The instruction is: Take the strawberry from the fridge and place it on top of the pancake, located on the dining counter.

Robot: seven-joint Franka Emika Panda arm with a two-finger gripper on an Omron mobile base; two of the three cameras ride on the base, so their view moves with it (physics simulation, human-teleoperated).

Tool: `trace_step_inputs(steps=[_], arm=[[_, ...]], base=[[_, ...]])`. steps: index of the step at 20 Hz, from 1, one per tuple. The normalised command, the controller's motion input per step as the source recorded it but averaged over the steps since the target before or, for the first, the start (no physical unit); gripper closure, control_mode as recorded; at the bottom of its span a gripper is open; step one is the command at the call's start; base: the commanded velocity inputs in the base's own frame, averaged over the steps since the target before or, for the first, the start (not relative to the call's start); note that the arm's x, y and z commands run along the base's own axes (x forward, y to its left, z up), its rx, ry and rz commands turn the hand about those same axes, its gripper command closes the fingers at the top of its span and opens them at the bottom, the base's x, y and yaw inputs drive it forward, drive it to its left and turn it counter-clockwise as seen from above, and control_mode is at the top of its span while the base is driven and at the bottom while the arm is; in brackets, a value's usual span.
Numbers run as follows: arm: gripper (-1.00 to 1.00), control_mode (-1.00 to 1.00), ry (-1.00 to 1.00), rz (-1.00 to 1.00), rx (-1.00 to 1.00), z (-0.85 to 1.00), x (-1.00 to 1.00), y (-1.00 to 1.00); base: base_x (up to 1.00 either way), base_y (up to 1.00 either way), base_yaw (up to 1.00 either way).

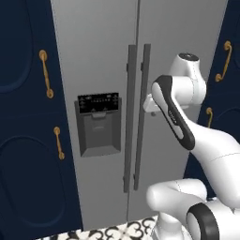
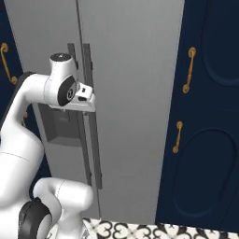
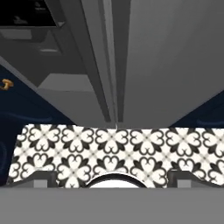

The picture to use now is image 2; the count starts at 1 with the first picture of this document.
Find plain grey fridge door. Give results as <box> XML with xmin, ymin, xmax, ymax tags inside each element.
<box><xmin>77</xmin><ymin>0</ymin><xmax>186</xmax><ymax>226</ymax></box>

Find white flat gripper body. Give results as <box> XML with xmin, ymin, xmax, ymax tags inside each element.
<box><xmin>48</xmin><ymin>92</ymin><xmax>97</xmax><ymax>113</ymax></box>

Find dark grey fridge door handle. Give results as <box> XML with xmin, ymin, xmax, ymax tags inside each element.
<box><xmin>81</xmin><ymin>43</ymin><xmax>104</xmax><ymax>190</ymax></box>
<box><xmin>66</xmin><ymin>42</ymin><xmax>93</xmax><ymax>187</ymax></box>

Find gold cupboard handle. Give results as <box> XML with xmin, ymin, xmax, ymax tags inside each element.
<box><xmin>182</xmin><ymin>47</ymin><xmax>197</xmax><ymax>94</ymax></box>
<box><xmin>172</xmin><ymin>120</ymin><xmax>184</xmax><ymax>155</ymax></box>
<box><xmin>21</xmin><ymin>111</ymin><xmax>29</xmax><ymax>128</ymax></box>
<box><xmin>0</xmin><ymin>42</ymin><xmax>19</xmax><ymax>86</ymax></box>

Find grey fridge door with dispenser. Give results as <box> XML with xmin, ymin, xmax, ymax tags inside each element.
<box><xmin>4</xmin><ymin>0</ymin><xmax>102</xmax><ymax>219</ymax></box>

